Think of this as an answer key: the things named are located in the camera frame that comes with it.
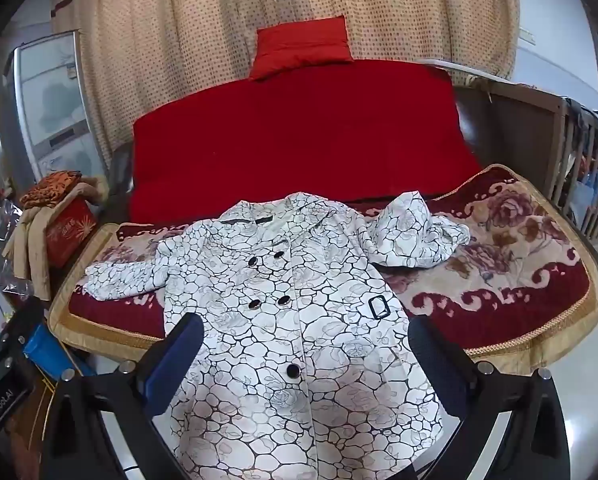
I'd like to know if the white flat board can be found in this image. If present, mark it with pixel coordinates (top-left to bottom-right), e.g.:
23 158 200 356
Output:
419 58 500 83

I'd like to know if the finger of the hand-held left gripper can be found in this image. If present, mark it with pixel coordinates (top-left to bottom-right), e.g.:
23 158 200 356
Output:
0 305 47 356

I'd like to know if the brown sofa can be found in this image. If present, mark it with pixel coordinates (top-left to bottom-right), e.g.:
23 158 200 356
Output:
106 60 598 286

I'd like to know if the clear plastic wrap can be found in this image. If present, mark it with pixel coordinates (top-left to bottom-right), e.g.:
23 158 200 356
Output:
0 200 34 306

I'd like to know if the white cracked-pattern coat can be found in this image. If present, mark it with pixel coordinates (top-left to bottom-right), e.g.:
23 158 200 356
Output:
84 190 472 480

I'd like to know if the red pillow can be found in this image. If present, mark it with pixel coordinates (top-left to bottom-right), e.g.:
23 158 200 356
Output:
249 16 355 82

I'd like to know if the plain red sofa cover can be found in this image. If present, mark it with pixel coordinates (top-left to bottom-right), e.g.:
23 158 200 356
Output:
129 58 485 223

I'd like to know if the orange patterned folded cloth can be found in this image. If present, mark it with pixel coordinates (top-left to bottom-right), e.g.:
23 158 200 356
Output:
20 171 83 208

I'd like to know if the blue bag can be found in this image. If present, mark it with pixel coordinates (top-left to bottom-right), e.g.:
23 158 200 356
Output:
23 322 97 378

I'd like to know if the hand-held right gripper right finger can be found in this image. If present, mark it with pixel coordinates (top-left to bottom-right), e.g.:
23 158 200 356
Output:
408 316 572 480

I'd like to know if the red gift box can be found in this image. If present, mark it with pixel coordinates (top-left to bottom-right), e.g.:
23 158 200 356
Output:
46 199 98 267

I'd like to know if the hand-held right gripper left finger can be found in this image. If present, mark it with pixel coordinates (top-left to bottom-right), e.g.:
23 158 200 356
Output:
39 312 206 480

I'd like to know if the beige fur-trimmed jacket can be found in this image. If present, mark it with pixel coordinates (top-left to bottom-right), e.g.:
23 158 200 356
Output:
3 176 110 301

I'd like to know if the floral red beige blanket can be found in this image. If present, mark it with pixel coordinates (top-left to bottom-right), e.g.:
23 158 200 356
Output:
46 164 598 361

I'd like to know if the beige dotted curtain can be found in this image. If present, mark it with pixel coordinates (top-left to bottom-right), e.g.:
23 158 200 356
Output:
49 0 522 156

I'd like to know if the silver floral refrigerator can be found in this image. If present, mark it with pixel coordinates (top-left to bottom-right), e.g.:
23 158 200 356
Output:
0 30 112 186

